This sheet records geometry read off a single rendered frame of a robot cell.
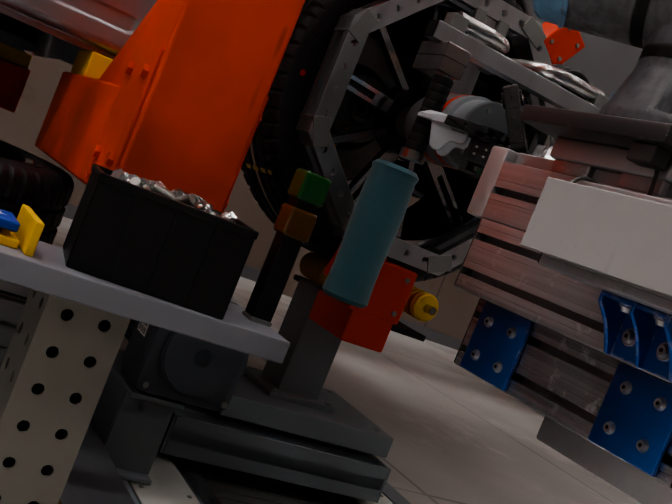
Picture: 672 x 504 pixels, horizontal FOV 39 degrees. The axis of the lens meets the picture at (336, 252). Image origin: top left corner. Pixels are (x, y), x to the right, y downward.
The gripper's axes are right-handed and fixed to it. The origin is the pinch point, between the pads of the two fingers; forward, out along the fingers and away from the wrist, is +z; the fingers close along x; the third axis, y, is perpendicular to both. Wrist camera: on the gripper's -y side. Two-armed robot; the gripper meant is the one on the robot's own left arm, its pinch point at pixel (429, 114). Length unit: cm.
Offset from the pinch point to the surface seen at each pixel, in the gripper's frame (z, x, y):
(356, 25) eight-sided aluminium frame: 20.7, 7.9, -11.6
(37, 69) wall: 295, 295, 10
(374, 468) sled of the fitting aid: -7, 39, 67
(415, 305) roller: -3.4, 33.8, 32.2
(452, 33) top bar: 1.6, 0.5, -14.0
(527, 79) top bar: -10.7, 12.9, -13.2
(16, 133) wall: 294, 297, 48
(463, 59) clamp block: -1.9, -0.2, -10.3
